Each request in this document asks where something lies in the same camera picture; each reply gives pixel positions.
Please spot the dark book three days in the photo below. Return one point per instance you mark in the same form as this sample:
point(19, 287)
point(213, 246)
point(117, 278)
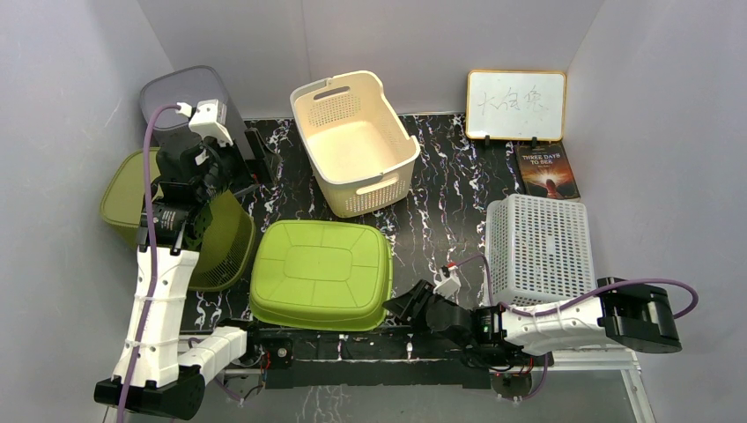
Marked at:
point(546, 172)

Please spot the grey slatted bin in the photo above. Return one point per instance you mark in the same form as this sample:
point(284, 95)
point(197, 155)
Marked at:
point(190, 85)

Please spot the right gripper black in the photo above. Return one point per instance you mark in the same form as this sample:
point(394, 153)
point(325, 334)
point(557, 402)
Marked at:
point(422, 292)

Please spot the pale green colander basket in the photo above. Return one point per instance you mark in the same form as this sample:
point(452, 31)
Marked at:
point(538, 250)

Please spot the small whiteboard orange frame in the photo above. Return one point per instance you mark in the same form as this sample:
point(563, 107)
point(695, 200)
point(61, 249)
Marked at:
point(515, 105)

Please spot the olive green slatted bin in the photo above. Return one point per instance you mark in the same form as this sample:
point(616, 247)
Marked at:
point(228, 241)

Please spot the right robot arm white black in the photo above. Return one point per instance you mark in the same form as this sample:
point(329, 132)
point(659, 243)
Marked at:
point(635, 313)

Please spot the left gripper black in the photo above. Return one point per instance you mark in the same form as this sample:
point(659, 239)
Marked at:
point(266, 159)

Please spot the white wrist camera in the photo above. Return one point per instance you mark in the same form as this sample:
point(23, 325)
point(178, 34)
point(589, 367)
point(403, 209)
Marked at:
point(207, 119)
point(446, 281)

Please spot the lime green plastic basin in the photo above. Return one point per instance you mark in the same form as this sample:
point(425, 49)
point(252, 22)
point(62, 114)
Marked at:
point(321, 275)

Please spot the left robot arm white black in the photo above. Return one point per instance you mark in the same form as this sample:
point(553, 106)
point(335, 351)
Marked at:
point(178, 207)

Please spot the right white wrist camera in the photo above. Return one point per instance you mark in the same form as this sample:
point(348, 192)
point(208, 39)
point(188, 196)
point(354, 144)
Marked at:
point(446, 281)

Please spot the cream perforated storage basket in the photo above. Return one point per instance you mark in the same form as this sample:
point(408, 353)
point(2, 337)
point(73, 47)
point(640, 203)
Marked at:
point(361, 155)

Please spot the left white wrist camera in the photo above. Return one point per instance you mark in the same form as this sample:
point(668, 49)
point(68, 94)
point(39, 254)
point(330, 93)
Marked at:
point(207, 119)

